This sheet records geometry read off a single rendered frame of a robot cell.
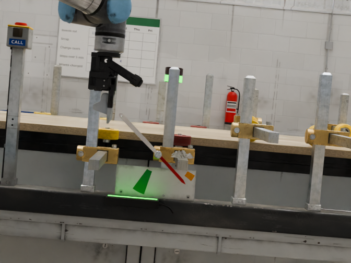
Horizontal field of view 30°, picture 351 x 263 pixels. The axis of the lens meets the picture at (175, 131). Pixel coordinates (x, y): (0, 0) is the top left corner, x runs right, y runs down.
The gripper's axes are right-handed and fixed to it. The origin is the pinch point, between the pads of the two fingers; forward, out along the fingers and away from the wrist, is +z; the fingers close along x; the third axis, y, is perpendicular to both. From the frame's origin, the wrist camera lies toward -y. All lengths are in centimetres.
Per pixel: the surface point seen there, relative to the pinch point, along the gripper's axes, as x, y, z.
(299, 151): -30, -66, 7
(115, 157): -14.4, -2.1, 12.8
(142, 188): -14.2, -11.6, 22.3
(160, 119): -124, -19, 3
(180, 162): 14.5, -21.4, 9.7
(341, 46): -720, -283, -101
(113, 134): -23.9, -0.2, 6.0
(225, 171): -36, -41, 17
